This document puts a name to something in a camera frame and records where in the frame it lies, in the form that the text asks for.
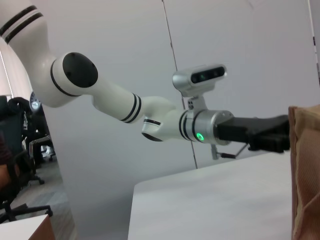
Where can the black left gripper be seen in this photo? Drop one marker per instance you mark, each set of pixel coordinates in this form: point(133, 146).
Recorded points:
point(232, 130)

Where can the khaki food bag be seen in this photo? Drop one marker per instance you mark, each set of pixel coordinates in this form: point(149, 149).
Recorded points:
point(306, 175)

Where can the person forearm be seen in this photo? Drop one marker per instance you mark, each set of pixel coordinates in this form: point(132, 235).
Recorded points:
point(4, 176)

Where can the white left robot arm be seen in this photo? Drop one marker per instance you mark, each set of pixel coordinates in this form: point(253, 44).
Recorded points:
point(107, 97)

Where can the metal clamp rod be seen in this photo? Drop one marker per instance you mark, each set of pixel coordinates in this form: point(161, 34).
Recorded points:
point(226, 155)

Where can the black jacket with white stripes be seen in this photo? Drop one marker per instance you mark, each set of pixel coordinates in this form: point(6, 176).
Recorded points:
point(40, 147)

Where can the black office chair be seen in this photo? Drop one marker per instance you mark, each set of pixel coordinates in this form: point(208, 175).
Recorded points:
point(15, 140)

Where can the wooden desk with white top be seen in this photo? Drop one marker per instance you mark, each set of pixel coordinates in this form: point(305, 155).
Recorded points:
point(22, 228)

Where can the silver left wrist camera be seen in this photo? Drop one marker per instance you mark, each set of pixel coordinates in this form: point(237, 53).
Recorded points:
point(197, 77)

